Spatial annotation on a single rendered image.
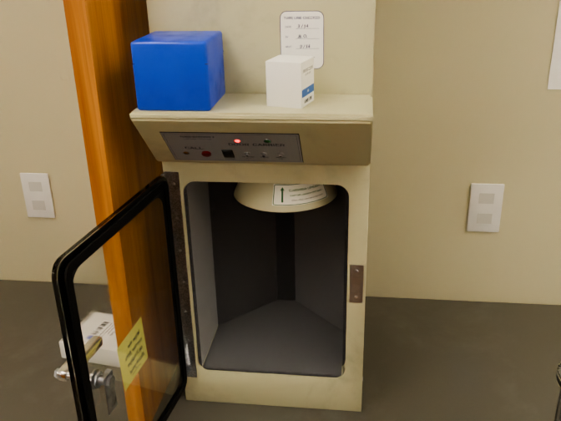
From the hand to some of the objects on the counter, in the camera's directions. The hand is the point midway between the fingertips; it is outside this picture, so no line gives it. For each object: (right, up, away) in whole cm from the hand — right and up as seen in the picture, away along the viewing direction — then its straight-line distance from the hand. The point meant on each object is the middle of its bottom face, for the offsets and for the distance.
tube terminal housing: (-43, -13, +43) cm, 62 cm away
